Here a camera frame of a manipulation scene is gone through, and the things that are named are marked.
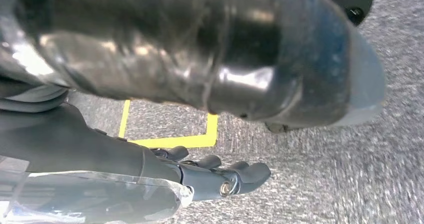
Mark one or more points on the robot right leg black shell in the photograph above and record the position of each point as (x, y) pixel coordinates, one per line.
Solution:
(165, 34)

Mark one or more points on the yellow floor tape marking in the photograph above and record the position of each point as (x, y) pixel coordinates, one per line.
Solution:
(185, 141)

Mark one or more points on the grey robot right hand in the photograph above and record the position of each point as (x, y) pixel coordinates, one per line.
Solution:
(82, 143)

